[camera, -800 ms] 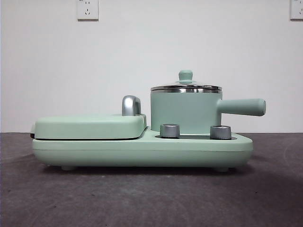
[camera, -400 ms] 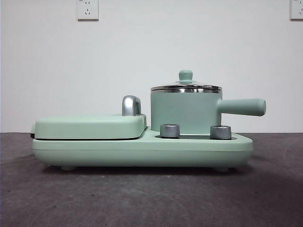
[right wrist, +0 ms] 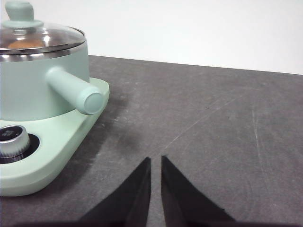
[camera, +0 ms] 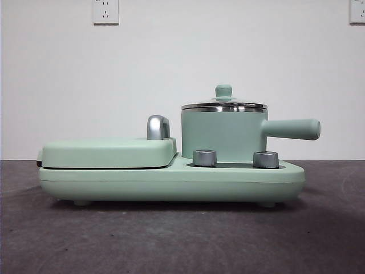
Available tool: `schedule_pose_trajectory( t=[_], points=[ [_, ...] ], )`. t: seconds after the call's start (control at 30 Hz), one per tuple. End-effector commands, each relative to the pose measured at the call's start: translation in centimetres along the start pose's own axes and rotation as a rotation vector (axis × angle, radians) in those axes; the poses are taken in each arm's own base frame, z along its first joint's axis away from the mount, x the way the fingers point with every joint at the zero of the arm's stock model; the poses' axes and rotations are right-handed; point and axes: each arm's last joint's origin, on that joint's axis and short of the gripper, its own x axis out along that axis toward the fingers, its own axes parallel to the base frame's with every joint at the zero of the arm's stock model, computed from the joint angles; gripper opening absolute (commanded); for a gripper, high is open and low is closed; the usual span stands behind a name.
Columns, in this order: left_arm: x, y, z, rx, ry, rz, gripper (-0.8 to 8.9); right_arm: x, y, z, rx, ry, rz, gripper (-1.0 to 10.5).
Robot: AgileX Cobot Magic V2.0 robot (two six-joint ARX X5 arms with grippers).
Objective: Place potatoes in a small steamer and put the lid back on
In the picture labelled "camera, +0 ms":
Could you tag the mint green steamer pot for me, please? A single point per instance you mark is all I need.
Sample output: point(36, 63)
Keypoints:
point(222, 134)

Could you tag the silver control knob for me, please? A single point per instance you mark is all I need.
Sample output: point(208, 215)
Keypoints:
point(265, 159)
point(204, 157)

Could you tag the mint green breakfast machine base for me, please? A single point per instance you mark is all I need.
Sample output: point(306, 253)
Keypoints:
point(242, 182)

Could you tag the mint green griddle cover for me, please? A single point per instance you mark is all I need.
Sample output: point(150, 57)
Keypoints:
point(105, 152)

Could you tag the white wall socket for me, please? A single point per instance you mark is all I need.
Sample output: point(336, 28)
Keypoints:
point(106, 12)
point(357, 11)

